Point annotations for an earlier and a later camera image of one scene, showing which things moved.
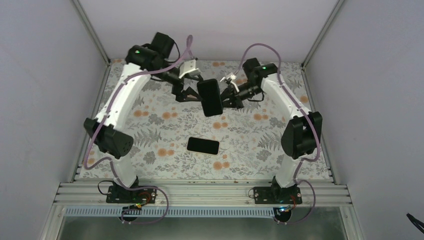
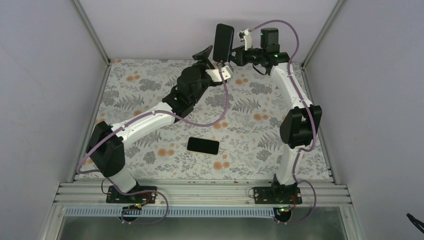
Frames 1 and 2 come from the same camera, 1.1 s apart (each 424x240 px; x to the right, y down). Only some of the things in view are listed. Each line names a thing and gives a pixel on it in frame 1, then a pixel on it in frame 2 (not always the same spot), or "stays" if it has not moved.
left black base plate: [118, 195] stays
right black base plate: [276, 195] stays
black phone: [210, 97] → [222, 42]
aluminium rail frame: [198, 194] stays
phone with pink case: [205, 146] stays
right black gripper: [231, 103] → [240, 59]
